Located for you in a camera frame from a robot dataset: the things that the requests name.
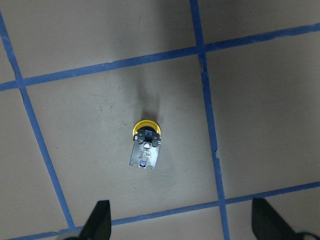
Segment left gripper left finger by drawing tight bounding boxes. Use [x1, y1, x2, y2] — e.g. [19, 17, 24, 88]
[78, 200, 112, 240]

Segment yellow push button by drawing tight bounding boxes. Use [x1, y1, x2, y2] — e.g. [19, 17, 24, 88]
[129, 119, 162, 171]

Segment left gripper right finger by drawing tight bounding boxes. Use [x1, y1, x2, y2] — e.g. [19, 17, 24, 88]
[251, 198, 297, 240]

